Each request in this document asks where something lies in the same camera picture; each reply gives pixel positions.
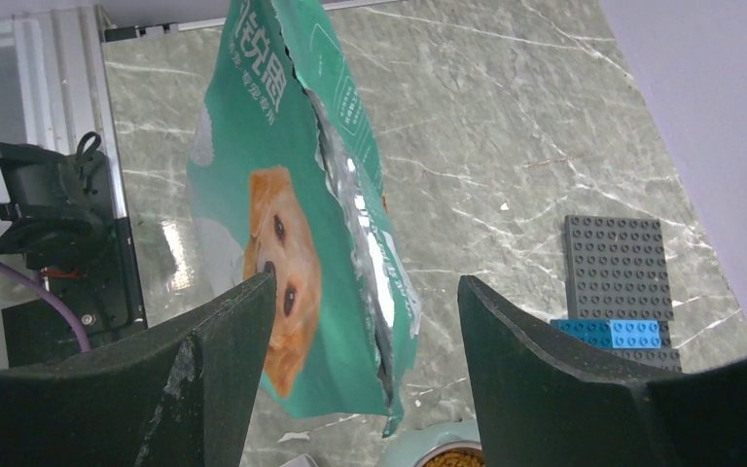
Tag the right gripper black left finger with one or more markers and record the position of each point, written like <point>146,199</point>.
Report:
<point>178,394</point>

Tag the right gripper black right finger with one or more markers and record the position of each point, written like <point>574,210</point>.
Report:
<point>544,398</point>

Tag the green pet food bag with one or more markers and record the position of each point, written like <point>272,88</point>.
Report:
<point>284,178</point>

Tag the brown pet food kibble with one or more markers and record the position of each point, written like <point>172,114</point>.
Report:
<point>460,457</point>

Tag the teal double pet bowl stand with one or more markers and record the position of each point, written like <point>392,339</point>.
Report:
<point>417,447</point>

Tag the blue building block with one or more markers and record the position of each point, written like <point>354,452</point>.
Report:
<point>612,334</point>

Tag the grey building block baseplate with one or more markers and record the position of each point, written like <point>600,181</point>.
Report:
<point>616,270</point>

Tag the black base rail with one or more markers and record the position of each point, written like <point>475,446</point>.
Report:
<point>71,258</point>

